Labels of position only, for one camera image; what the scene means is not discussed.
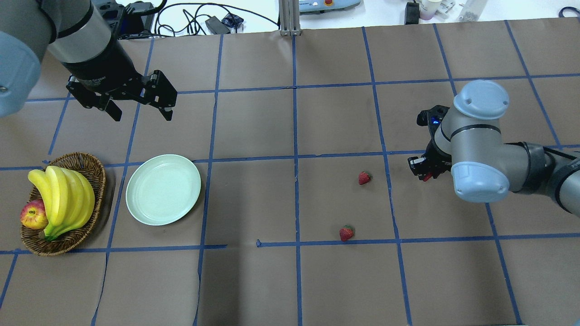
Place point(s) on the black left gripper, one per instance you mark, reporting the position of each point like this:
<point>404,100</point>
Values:
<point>103,64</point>

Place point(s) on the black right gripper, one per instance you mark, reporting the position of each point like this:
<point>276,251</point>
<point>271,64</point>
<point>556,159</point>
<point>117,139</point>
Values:
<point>419,165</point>

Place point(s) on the red strawberry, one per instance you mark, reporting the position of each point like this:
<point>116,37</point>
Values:
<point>346,233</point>
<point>364,178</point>

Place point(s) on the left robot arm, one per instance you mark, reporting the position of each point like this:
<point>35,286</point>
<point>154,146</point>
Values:
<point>76,34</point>

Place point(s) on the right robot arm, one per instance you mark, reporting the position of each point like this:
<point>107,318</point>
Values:
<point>466,140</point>

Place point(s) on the light green plate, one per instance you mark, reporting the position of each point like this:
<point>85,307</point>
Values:
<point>163,190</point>

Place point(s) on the woven wicker basket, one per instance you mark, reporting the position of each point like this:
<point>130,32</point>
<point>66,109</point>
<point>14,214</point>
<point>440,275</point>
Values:
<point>93,169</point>

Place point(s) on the yellow banana bunch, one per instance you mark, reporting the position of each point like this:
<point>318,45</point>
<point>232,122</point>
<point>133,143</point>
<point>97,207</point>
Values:
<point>68,196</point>

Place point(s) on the black power adapter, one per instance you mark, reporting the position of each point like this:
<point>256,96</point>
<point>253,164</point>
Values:
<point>215,26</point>

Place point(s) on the red yellow apple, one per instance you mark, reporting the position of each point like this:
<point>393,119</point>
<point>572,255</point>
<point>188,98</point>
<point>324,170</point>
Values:
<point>33,215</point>

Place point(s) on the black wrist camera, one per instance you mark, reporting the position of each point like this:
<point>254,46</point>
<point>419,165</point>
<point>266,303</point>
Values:
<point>432,118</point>

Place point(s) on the aluminium frame post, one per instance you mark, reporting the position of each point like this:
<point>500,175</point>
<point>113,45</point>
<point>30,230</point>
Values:
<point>288,14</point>

